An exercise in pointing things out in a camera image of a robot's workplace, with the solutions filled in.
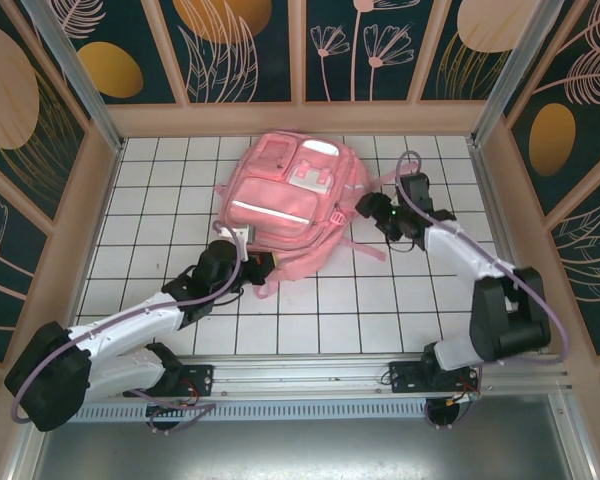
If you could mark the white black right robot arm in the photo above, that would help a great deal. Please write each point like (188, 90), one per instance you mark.
(510, 320)

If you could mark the aluminium side rail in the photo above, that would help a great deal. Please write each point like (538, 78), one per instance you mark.
(490, 200)

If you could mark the aluminium frame post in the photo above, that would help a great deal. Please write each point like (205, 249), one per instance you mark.
(515, 65)
(80, 85)

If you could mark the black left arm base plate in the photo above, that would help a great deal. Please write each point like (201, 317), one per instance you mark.
(200, 380)

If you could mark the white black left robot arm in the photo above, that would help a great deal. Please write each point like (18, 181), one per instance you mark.
(45, 380)

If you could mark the steel sheet panel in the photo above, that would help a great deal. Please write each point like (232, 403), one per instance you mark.
(305, 450)

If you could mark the pink backpack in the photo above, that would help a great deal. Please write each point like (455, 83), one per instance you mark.
(280, 210)

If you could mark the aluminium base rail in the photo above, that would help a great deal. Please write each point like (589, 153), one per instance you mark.
(305, 375)

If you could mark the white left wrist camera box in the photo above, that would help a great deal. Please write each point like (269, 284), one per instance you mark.
(240, 235)

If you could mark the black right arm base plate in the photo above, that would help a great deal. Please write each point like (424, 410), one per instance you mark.
(405, 380)

